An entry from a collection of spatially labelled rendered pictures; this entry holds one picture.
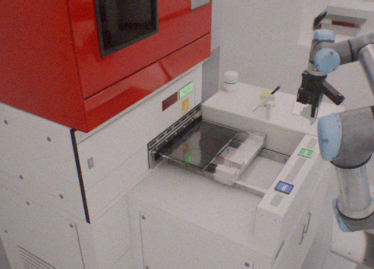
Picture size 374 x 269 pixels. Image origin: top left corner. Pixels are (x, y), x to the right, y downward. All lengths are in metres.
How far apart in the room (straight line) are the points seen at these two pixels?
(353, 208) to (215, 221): 0.49
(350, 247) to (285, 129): 0.60
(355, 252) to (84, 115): 1.01
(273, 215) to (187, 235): 0.36
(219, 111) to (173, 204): 0.58
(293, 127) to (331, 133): 0.83
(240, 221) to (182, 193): 0.27
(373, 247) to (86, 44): 1.16
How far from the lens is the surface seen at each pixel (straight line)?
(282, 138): 1.86
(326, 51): 1.33
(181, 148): 1.75
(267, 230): 1.42
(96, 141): 1.38
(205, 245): 1.53
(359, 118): 1.03
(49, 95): 1.31
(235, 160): 1.66
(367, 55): 1.30
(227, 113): 1.92
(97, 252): 1.64
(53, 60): 1.23
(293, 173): 1.55
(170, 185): 1.66
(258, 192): 1.62
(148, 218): 1.63
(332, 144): 1.02
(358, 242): 1.55
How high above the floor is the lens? 1.86
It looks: 32 degrees down
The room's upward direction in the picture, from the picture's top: straight up
